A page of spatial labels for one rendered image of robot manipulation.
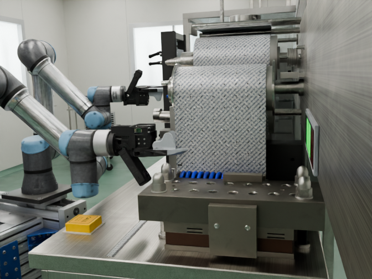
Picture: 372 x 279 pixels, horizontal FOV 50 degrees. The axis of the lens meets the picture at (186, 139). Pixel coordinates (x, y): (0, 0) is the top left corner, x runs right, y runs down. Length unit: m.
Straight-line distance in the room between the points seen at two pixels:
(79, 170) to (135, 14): 6.06
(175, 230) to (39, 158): 0.97
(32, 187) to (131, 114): 5.43
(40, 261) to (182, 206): 0.35
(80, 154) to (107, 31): 6.20
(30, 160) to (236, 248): 1.12
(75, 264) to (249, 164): 0.48
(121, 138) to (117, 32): 6.14
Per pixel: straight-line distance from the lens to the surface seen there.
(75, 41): 7.53
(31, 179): 1.79
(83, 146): 1.12
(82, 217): 1.12
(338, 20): 0.38
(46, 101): 1.88
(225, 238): 0.86
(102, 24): 7.32
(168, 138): 1.04
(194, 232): 0.91
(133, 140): 1.06
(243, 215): 0.84
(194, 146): 1.04
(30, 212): 1.83
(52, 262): 0.99
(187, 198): 0.87
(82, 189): 1.16
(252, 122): 1.01
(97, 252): 0.96
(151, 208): 0.90
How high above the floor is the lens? 1.29
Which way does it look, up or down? 9 degrees down
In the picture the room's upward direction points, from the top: 2 degrees counter-clockwise
